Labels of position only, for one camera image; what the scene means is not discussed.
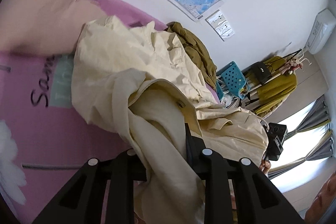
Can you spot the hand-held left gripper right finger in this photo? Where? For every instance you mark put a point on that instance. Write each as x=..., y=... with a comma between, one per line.
x=194, y=158

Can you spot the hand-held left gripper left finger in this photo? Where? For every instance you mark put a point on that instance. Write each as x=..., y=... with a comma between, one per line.
x=105, y=187

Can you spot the cream trench coat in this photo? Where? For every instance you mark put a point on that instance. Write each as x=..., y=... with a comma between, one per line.
x=118, y=87

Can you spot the person's right hand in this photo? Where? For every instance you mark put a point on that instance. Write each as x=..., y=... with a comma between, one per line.
x=265, y=166

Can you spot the bright window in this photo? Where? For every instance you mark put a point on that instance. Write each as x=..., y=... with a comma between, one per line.
x=296, y=176

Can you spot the grey yellow curtain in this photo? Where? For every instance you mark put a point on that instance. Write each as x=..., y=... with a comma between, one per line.
x=312, y=116
x=323, y=150

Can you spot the mustard yellow garment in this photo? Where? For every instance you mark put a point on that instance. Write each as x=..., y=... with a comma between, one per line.
x=278, y=85

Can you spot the pink bed blanket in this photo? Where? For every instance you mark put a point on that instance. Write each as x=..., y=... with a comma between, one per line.
x=78, y=134

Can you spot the black handbag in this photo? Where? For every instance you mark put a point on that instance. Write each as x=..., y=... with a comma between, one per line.
x=260, y=73

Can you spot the small teddy toy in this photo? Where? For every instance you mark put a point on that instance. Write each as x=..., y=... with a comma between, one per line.
x=291, y=65

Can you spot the blue plastic storage rack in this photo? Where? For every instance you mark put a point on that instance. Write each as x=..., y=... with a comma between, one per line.
x=231, y=75

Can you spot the olive green garment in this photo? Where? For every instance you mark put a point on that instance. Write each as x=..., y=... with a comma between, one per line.
x=199, y=53

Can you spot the white air conditioner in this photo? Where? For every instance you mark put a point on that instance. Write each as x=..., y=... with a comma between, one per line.
x=321, y=32

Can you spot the folded peach garment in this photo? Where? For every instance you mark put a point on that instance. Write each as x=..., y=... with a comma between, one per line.
x=47, y=16

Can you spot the white wall socket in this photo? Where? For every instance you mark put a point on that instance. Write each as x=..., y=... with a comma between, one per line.
x=223, y=27
x=214, y=18

